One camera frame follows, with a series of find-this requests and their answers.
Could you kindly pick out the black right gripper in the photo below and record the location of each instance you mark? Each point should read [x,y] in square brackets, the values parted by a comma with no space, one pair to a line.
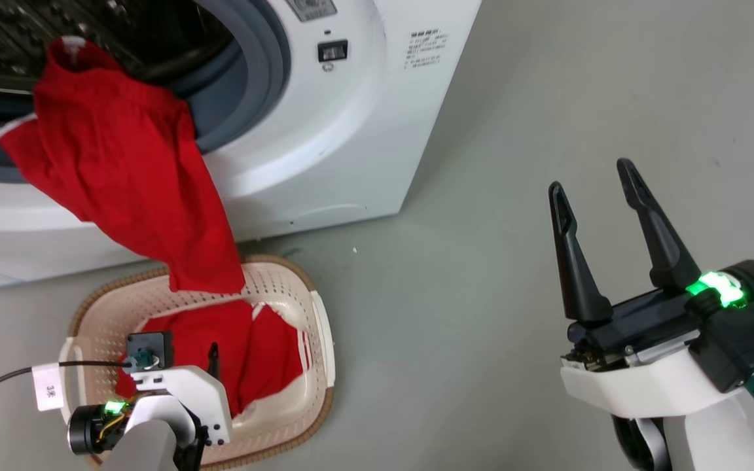
[645,320]

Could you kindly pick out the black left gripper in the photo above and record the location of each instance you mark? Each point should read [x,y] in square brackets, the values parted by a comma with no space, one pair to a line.
[92,432]

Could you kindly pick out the red garment with white trim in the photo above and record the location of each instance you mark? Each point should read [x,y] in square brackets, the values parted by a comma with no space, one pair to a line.
[128,170]

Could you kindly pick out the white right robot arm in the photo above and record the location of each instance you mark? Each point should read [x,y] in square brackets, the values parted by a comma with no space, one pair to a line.
[704,441]

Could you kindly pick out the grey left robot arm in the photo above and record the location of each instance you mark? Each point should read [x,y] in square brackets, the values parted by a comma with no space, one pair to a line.
[141,451]

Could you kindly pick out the cream perforated laundry basket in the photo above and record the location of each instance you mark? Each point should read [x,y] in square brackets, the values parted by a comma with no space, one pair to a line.
[298,405]

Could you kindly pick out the stainless steel washing machine drum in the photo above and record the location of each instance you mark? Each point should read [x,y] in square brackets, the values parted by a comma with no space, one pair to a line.
[154,33]

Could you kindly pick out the white front-load washing machine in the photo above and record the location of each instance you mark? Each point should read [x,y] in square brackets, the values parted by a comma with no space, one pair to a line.
[351,150]

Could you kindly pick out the grey rubber door gasket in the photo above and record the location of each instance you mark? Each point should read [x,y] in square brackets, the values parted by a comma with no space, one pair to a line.
[252,85]

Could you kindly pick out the small printed text label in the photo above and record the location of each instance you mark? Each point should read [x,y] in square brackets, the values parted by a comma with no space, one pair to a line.
[424,49]

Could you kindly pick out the black door latch socket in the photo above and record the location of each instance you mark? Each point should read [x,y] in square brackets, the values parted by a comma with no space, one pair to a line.
[332,51]

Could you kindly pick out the grey warning sticker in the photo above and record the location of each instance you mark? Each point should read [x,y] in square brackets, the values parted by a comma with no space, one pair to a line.
[311,8]

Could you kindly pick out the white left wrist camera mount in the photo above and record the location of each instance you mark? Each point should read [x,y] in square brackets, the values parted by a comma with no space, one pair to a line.
[203,399]

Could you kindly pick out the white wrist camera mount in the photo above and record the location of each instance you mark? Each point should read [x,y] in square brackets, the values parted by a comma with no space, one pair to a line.
[203,399]
[645,386]

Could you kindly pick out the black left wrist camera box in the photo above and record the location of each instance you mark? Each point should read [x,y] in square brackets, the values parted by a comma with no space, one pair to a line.
[154,347]

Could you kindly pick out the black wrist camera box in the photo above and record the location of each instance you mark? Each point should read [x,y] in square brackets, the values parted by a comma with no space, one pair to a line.
[154,347]
[743,347]

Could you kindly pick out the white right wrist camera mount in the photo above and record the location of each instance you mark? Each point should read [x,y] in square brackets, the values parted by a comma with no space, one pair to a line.
[645,386]

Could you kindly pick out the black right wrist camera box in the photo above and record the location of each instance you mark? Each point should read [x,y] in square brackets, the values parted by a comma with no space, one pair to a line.
[743,347]

